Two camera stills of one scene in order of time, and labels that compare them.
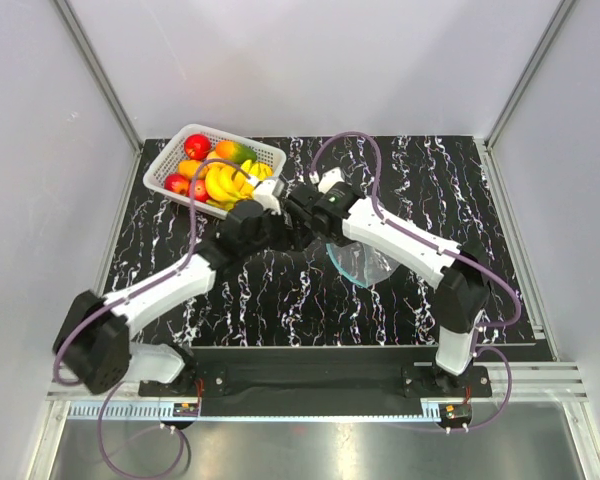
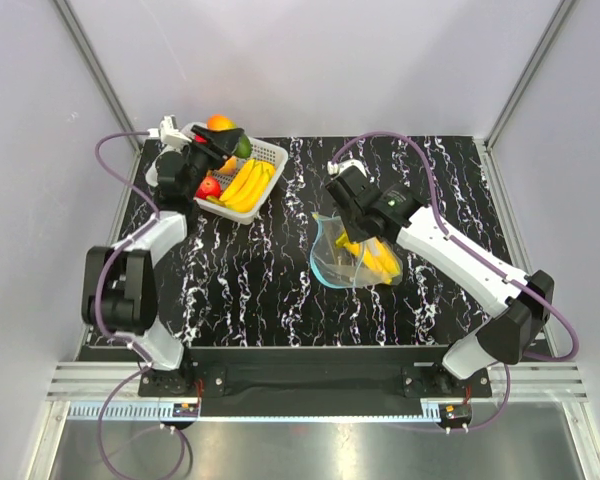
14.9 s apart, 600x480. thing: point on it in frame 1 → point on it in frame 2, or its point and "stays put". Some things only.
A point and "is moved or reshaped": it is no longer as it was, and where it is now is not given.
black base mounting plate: [320, 373] stays put
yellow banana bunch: [228, 183] → [376, 253]
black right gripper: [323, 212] → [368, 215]
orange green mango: [234, 151] is moved or reshaped
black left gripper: [286, 233] → [224, 139]
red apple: [200, 191] stays put
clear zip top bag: [360, 263] is moved or reshaped
